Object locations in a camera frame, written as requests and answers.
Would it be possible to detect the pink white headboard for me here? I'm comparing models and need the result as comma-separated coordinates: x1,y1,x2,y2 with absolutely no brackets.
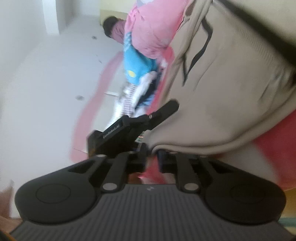
69,51,123,163

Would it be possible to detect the blue pillow with stripes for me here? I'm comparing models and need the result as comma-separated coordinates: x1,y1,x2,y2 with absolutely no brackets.
123,32,158,86

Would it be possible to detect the beige zip hoodie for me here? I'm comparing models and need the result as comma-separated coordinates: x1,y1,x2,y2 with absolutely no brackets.
144,1,295,155

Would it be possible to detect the pink grey floral duvet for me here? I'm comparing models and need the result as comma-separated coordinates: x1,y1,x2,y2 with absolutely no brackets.
125,0,193,59

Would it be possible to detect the pile of mixed clothes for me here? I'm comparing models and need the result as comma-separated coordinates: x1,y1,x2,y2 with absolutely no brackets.
109,71,162,124

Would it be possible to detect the woman in purple jacket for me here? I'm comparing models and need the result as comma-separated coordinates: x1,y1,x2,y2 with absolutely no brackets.
102,16,126,44

